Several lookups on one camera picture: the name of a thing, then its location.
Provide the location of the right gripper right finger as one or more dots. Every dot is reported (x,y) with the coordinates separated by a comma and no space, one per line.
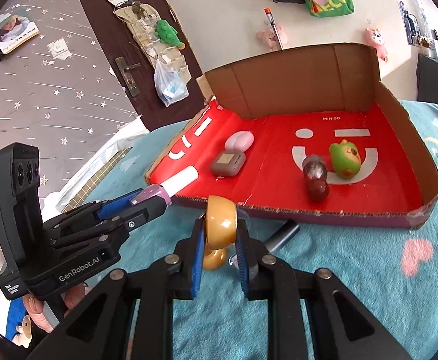
(310,309)

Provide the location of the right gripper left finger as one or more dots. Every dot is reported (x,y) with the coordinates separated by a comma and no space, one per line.
(129,315)

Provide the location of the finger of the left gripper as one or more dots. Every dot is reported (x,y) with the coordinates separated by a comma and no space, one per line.
(144,213)
(117,204)

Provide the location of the pink nail polish bottle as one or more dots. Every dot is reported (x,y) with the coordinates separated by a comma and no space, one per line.
(168,188)

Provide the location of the amber ring dish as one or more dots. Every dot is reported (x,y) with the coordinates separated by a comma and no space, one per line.
(214,259)

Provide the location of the amber disc lid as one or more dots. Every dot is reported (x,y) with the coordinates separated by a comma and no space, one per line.
(220,222)

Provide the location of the taupe square compact case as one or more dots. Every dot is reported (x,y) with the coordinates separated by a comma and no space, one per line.
(228,163)

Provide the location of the pink earbuds case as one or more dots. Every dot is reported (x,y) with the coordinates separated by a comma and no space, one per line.
(240,141)

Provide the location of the glittery dark jar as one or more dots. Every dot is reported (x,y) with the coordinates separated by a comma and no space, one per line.
(313,168)

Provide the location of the green capybara squishy toy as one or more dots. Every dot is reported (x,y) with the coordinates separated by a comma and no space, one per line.
(345,159)

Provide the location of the person's left hand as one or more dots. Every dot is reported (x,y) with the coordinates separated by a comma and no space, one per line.
(35,308)

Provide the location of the white plastic bag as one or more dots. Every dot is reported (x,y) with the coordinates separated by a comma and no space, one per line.
(169,86)

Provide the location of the dark brown door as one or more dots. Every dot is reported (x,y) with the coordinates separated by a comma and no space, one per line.
(117,41)

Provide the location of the green crocodile plush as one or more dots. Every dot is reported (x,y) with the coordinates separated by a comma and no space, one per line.
(167,34)

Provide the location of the cardboard tray red lining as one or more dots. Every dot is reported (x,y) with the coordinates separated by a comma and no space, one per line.
(297,102)

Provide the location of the hanging fabric organizer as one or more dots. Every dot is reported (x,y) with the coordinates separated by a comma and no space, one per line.
(141,19)

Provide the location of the pink pig plush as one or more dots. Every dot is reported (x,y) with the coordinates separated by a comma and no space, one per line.
(262,36)

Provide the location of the orange capped tube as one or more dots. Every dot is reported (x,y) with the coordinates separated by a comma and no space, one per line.
(273,28)

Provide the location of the brass door handle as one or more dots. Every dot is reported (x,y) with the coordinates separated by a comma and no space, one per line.
(126,73)

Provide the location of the pink plush on wall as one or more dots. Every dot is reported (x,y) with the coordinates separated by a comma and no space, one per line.
(375,39)

